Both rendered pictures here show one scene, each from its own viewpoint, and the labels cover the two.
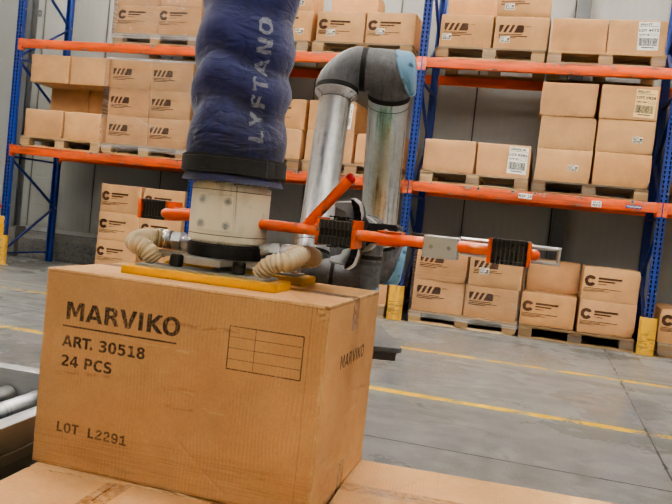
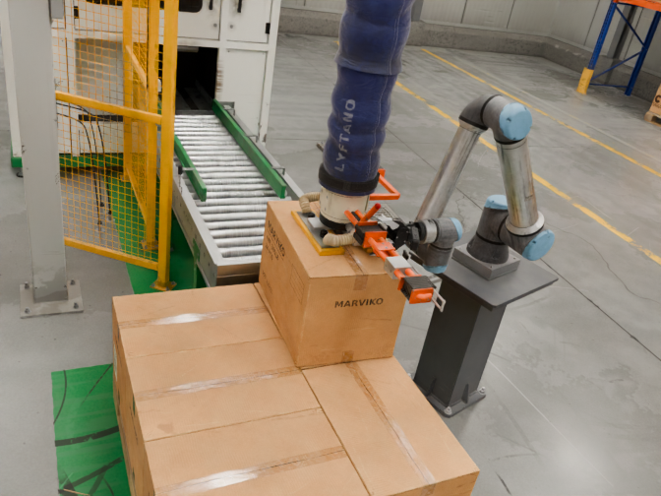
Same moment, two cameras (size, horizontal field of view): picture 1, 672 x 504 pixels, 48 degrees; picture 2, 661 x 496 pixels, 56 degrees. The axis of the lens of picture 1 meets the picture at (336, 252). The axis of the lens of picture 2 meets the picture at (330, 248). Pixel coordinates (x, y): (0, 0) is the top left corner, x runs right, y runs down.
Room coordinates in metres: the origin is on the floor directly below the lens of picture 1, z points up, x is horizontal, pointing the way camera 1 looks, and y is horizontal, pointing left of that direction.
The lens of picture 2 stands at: (0.23, -1.41, 2.04)
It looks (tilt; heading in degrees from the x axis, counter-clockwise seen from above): 28 degrees down; 50
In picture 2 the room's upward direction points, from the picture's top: 10 degrees clockwise
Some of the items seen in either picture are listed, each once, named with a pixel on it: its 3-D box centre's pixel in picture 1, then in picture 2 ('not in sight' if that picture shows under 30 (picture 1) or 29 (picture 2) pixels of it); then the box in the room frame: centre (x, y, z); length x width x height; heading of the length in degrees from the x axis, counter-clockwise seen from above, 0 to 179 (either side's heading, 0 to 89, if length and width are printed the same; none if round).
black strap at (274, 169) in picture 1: (235, 167); (349, 175); (1.65, 0.24, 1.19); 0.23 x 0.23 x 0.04
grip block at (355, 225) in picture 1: (339, 232); (370, 233); (1.59, 0.00, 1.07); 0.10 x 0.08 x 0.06; 166
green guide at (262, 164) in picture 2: not in sight; (249, 141); (2.27, 2.05, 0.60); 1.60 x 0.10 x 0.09; 78
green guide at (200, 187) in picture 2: not in sight; (168, 141); (1.74, 2.15, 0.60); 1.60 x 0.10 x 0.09; 78
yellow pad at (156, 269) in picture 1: (206, 270); (317, 227); (1.55, 0.26, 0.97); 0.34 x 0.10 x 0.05; 76
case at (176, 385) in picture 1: (216, 370); (328, 277); (1.63, 0.23, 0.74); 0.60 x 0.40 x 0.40; 74
